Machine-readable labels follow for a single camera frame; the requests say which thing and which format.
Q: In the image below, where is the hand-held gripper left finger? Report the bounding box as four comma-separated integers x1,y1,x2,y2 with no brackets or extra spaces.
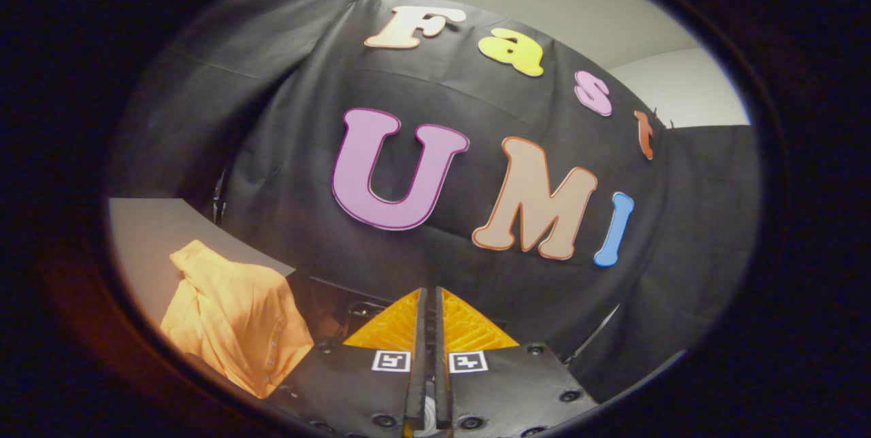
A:
262,287,429,438

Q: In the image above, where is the dark glass washing machine lid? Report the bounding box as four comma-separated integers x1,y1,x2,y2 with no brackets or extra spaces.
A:
294,273,417,352

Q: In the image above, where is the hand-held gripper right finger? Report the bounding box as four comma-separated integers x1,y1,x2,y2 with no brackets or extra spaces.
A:
435,287,599,438

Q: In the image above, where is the orange shirt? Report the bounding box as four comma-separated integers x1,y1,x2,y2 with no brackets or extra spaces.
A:
160,239,315,400

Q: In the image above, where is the black light stand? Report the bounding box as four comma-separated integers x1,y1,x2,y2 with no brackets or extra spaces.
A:
563,302,622,366

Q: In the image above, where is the beige cabinet with dark sides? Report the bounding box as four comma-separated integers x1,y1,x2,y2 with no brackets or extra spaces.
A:
108,197,321,392

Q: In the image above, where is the black backdrop cloth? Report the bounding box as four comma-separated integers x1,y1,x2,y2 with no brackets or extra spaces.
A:
109,0,761,403

